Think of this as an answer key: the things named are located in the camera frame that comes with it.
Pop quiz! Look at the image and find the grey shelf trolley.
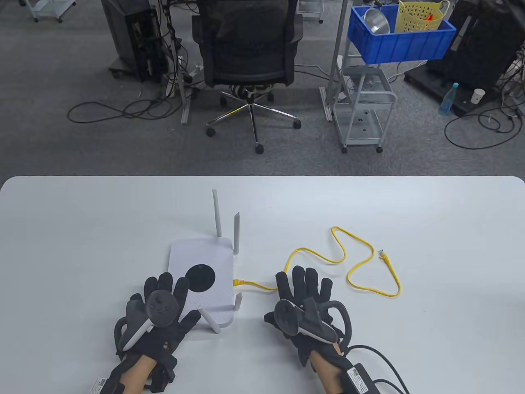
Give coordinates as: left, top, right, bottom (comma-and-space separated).
333, 39, 398, 155

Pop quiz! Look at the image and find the yellow plastic basket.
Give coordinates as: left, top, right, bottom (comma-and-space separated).
395, 0, 451, 33

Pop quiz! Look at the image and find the white wheeled cart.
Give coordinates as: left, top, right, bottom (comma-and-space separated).
18, 0, 78, 23
297, 0, 325, 24

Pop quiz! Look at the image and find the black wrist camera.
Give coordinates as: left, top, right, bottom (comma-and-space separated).
340, 363, 383, 394
144, 356, 178, 390

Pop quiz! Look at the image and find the black and white hand controller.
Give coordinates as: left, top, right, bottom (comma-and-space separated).
273, 298, 352, 345
114, 290, 180, 353

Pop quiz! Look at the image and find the metal bowl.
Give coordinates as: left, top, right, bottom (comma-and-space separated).
363, 4, 391, 36

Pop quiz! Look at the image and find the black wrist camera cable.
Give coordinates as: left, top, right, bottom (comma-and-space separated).
348, 345, 411, 394

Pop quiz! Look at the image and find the clear plastic bottle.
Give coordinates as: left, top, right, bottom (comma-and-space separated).
438, 82, 460, 117

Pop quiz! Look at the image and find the yellow ethernet cable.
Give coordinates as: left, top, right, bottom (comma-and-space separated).
233, 227, 402, 297

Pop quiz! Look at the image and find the person's right forearm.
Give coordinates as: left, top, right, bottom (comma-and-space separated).
308, 344, 354, 394

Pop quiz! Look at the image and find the white power strip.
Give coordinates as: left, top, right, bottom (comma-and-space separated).
182, 63, 204, 85

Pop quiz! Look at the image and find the person's left forearm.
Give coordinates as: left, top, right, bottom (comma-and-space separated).
107, 355, 160, 394

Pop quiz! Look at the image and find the person's right hand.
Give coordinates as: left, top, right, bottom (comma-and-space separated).
264, 266, 347, 367

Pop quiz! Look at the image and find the white router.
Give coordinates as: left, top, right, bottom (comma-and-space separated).
168, 189, 244, 334

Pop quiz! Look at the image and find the black mesh office chair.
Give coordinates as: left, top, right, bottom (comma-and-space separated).
192, 0, 304, 155

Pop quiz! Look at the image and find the person's left hand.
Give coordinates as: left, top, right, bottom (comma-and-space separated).
114, 272, 202, 370

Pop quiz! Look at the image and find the black computer cabinet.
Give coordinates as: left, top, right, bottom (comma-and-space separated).
101, 0, 170, 82

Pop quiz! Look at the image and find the black equipment rack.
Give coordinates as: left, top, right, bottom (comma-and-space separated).
404, 0, 525, 116

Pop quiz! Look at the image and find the black floor cable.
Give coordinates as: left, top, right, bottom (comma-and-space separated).
444, 101, 525, 151
67, 76, 183, 124

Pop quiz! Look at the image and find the silver metal desk leg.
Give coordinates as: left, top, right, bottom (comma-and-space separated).
320, 0, 350, 122
163, 0, 192, 125

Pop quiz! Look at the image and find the blue plastic crate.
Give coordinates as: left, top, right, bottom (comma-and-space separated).
348, 6, 457, 65

